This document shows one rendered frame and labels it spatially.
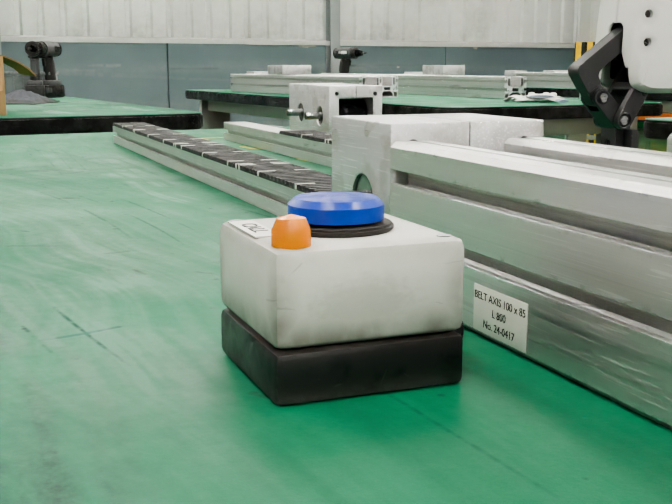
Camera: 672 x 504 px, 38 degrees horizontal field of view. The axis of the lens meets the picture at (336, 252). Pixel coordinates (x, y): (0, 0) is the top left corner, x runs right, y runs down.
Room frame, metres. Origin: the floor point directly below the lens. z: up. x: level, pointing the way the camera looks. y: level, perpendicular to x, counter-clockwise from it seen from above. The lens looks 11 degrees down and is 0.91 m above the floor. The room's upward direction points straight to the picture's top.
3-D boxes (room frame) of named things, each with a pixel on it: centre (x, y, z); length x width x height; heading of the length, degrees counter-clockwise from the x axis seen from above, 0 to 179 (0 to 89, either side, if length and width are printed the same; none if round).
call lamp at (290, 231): (0.36, 0.02, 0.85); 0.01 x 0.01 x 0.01
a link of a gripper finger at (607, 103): (0.66, -0.18, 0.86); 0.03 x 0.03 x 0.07; 22
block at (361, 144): (0.60, -0.05, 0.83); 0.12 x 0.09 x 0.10; 112
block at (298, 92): (1.70, 0.03, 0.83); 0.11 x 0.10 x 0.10; 113
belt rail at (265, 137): (1.26, 0.00, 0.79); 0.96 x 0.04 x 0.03; 22
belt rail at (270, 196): (1.19, 0.17, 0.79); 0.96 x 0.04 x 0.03; 22
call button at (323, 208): (0.40, 0.00, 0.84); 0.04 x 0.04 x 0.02
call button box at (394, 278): (0.40, -0.01, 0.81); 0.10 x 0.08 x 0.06; 112
